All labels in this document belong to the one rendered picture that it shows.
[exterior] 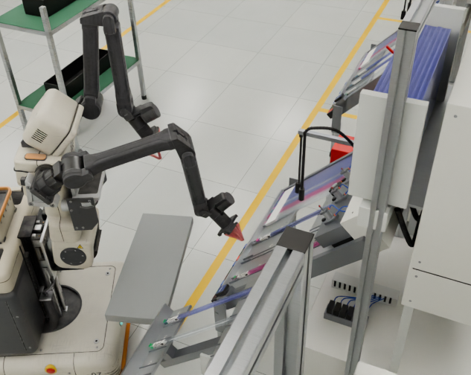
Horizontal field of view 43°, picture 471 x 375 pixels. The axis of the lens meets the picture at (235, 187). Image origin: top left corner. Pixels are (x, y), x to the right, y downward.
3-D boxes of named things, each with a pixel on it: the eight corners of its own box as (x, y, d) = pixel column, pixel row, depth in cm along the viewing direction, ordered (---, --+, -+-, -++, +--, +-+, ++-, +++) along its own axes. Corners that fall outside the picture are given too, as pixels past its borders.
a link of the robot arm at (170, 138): (181, 114, 199) (187, 136, 194) (192, 138, 211) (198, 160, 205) (56, 155, 201) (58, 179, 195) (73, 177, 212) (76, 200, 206)
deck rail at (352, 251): (227, 309, 224) (216, 298, 223) (229, 306, 225) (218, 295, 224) (375, 254, 175) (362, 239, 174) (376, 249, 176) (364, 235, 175)
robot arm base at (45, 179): (36, 169, 207) (28, 191, 198) (52, 157, 204) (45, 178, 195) (56, 184, 211) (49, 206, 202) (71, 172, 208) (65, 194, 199)
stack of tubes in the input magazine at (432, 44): (356, 184, 167) (366, 102, 150) (397, 97, 203) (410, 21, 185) (400, 196, 163) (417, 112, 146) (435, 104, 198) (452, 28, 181)
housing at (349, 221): (368, 256, 179) (339, 222, 176) (404, 164, 213) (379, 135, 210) (390, 248, 174) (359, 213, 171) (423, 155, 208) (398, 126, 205)
